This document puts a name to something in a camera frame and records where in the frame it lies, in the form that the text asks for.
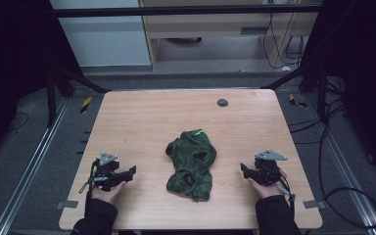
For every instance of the small dark green garment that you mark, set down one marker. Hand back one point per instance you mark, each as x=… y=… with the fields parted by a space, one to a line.
x=191 y=163

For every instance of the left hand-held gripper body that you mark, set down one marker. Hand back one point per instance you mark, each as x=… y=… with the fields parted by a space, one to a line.
x=106 y=168

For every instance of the person's left hand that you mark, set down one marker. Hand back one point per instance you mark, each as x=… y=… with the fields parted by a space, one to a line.
x=107 y=195

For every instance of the white cabinet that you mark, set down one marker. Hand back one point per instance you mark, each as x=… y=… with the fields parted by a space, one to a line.
x=104 y=39

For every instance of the person's right hand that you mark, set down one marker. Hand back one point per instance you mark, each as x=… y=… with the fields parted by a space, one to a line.
x=269 y=191

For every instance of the yellow black striped floor tape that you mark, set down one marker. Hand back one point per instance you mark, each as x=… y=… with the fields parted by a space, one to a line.
x=296 y=102
x=85 y=104

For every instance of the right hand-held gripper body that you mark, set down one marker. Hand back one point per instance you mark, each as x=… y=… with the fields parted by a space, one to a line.
x=267 y=171

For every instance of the black metal frame stand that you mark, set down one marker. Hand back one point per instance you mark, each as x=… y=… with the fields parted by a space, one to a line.
x=51 y=98
x=321 y=94

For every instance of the black horizontal frame bar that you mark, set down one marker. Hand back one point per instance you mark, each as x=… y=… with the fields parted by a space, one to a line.
x=182 y=9

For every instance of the grey round table grommet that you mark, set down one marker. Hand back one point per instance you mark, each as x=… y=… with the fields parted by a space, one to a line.
x=222 y=103

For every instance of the grey tape piece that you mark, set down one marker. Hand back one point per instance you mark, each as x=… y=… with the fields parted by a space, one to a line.
x=67 y=204
x=314 y=204

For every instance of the aluminium floor rail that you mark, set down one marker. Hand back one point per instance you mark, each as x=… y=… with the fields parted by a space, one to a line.
x=29 y=169
x=349 y=176

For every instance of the dark curtain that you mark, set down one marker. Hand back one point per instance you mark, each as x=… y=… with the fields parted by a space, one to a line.
x=9 y=65
x=365 y=71

